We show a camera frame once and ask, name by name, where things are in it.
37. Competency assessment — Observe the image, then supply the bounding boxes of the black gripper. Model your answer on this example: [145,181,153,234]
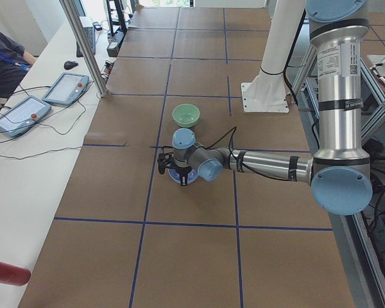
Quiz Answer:
[175,166,193,186]

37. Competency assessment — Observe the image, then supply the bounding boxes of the blue bowl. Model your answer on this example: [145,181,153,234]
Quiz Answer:
[168,169,198,184]

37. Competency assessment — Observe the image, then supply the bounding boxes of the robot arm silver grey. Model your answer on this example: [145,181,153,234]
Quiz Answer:
[158,1,372,216]

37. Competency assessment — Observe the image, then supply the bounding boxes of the green bowl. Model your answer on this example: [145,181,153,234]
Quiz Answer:
[172,103,200,128]

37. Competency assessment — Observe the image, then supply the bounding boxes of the far teach pendant tablet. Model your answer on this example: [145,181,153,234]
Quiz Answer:
[42,72,89,106]

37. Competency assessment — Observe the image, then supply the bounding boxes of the teach pendant tablet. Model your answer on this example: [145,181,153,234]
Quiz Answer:
[42,72,89,106]
[0,96,51,137]

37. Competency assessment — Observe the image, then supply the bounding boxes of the black computer mouse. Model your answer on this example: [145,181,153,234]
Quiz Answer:
[64,61,78,70]

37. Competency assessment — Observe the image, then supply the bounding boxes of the black keyboard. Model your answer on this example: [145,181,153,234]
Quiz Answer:
[76,26,97,58]

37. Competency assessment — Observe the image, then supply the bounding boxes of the near teach pendant tablet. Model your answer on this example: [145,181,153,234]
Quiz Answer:
[0,96,51,137]

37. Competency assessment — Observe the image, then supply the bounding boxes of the red cylinder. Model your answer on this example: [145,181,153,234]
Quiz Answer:
[0,262,31,286]

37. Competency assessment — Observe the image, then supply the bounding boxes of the seated person dark shirt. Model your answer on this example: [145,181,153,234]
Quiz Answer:
[0,32,37,99]

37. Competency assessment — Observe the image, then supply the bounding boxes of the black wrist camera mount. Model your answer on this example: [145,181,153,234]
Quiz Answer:
[157,152,174,175]

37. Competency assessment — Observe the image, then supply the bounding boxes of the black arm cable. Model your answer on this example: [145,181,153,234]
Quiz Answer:
[205,126,312,184]

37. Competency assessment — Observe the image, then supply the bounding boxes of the white pedestal column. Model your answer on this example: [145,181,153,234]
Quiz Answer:
[241,0,305,113]

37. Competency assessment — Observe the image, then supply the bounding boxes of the aluminium frame post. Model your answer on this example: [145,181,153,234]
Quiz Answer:
[59,0,108,98]

